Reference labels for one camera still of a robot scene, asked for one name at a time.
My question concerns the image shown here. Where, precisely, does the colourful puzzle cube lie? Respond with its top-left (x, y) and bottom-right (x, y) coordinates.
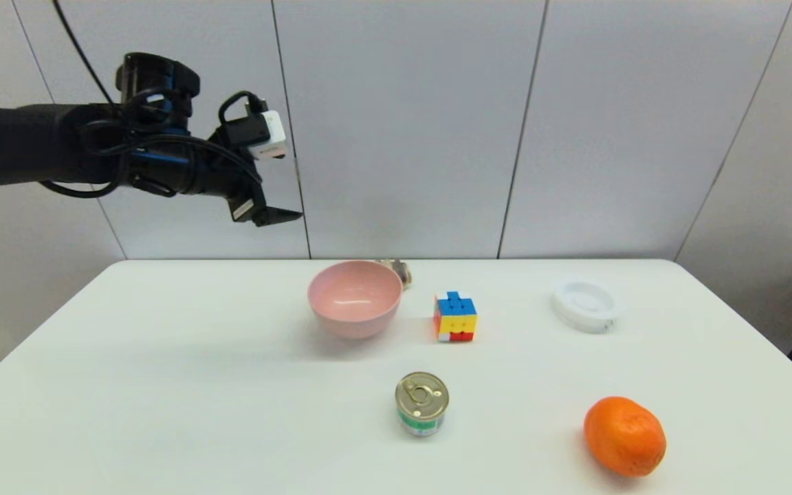
top-left (432, 291), bottom-right (479, 344)

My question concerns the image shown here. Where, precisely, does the pink bowl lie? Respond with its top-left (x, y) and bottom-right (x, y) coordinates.
top-left (307, 259), bottom-right (405, 340)

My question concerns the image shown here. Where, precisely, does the long twisted brown bread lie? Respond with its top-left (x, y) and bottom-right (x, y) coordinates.
top-left (376, 258), bottom-right (413, 292)

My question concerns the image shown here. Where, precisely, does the orange fruit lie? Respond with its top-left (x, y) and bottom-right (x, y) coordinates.
top-left (583, 395), bottom-right (668, 479)

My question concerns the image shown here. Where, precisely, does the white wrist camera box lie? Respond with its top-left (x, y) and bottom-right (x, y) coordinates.
top-left (220, 109), bottom-right (289, 162)

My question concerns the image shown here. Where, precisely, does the white round dish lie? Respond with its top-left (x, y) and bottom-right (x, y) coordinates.
top-left (551, 278), bottom-right (620, 335)

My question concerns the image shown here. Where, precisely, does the small tin can gold lid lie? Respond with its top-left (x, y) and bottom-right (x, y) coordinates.
top-left (395, 371), bottom-right (450, 437)

